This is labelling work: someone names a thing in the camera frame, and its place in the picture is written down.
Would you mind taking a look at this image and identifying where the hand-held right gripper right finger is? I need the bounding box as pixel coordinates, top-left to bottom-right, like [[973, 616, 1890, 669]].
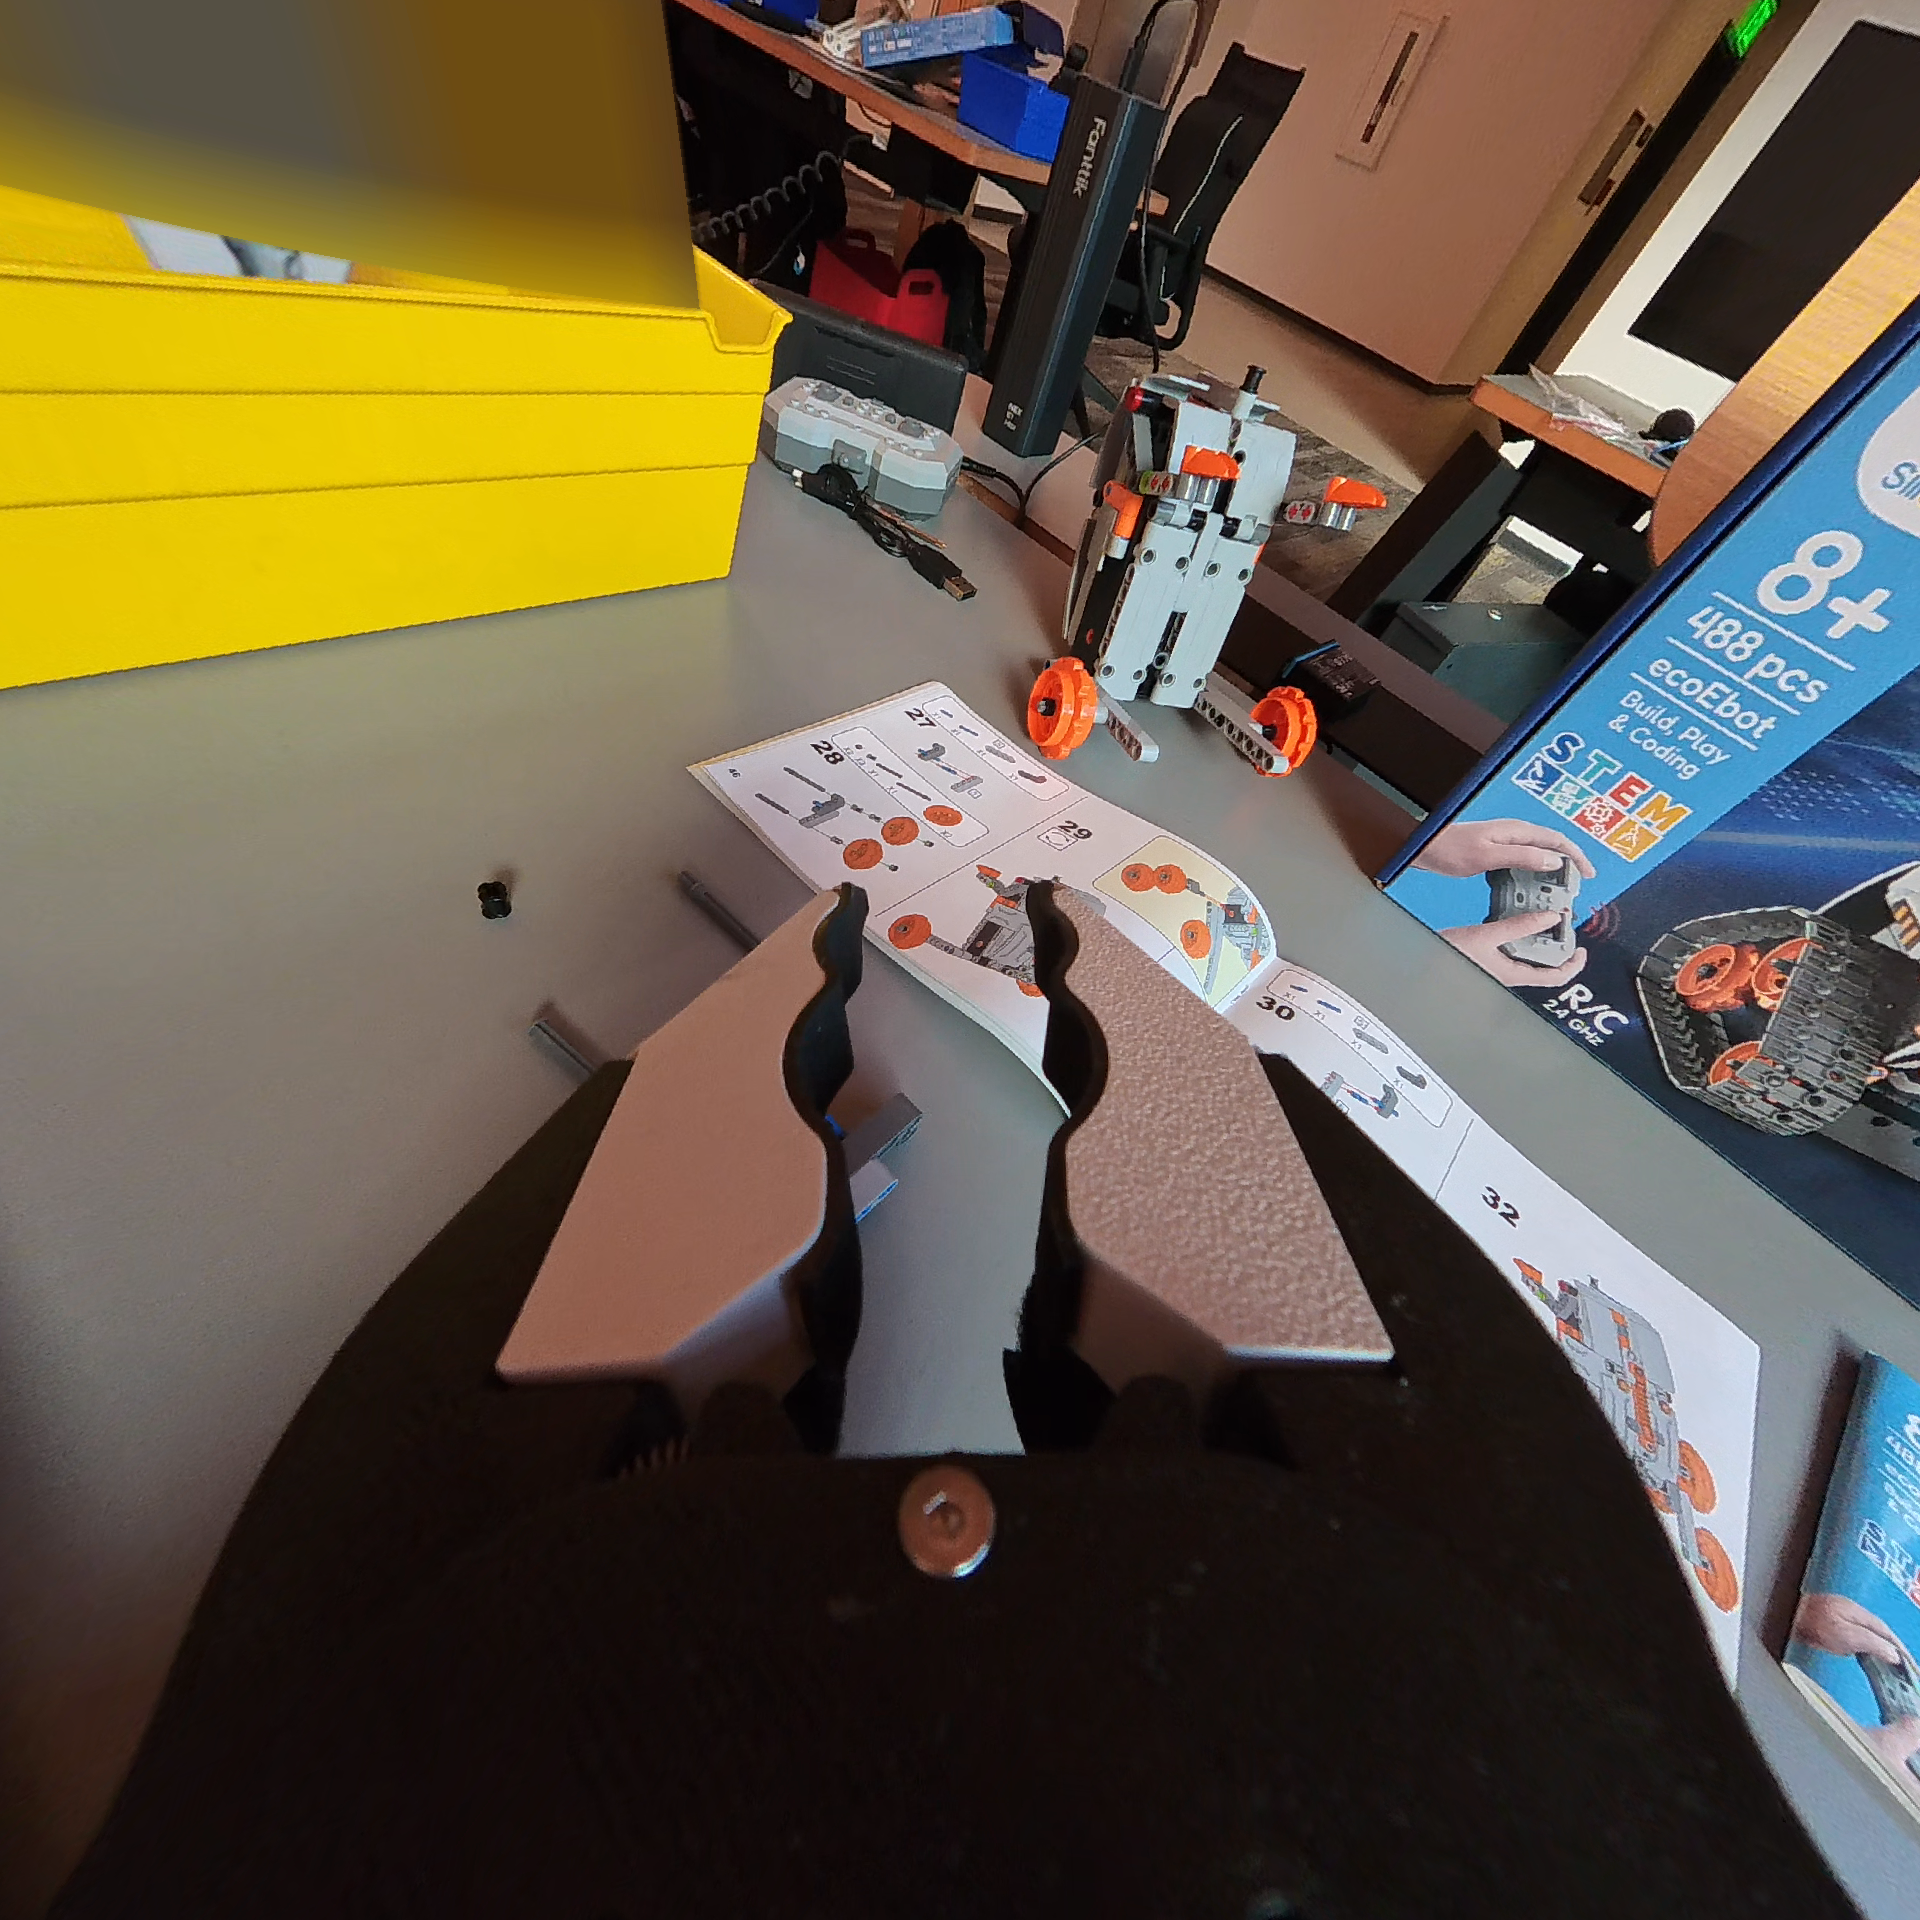
[[1018, 881, 1398, 1443]]

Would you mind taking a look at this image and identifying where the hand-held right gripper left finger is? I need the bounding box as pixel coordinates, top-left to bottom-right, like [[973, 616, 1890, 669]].
[[497, 883, 871, 1443]]

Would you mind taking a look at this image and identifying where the grey beam with blue pin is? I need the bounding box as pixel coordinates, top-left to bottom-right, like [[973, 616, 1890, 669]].
[[840, 1086, 929, 1206]]

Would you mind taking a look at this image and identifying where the yellow plastic bin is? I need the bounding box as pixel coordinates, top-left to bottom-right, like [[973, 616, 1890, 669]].
[[0, 181, 793, 697]]

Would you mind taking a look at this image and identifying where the grey desk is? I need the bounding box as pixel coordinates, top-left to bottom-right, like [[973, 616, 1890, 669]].
[[0, 450, 1920, 1920]]

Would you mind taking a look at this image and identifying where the open white instruction booklet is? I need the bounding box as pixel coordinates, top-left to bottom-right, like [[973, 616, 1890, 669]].
[[688, 683, 1766, 1700]]

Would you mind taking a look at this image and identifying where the small black module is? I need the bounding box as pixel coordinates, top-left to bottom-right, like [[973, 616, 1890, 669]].
[[1288, 642, 1386, 727]]

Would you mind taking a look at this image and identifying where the blue toy robot box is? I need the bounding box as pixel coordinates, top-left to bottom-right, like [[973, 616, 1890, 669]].
[[1377, 295, 1920, 1310]]

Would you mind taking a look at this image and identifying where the grey orange robot model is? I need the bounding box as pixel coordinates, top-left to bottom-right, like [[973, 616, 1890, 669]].
[[1019, 364, 1392, 783]]

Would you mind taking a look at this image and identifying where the small colourful booklet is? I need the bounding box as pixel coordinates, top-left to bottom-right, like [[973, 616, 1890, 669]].
[[1779, 1349, 1920, 1836]]

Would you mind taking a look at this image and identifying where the grey battery box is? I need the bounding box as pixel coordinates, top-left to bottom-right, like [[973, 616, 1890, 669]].
[[756, 376, 966, 523]]

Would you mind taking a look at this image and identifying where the black flat box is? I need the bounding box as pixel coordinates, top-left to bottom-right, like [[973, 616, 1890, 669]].
[[768, 288, 978, 441]]

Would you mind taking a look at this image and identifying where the red bag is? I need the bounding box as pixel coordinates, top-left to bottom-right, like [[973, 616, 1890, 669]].
[[807, 233, 954, 360]]

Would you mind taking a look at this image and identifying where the black tall speaker box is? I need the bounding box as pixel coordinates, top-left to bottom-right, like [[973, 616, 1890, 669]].
[[981, 64, 1176, 462]]

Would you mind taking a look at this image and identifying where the black office chair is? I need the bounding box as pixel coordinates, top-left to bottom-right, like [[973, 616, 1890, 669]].
[[1122, 42, 1310, 351]]

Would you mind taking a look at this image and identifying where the blue storage bin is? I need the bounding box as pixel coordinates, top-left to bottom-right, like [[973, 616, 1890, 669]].
[[957, 52, 1075, 162]]

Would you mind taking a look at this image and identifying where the long wooden office table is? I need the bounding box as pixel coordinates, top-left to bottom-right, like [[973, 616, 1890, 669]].
[[672, 0, 1055, 187]]

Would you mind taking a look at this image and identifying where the black cable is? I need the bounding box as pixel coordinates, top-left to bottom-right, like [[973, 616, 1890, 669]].
[[801, 462, 984, 607]]

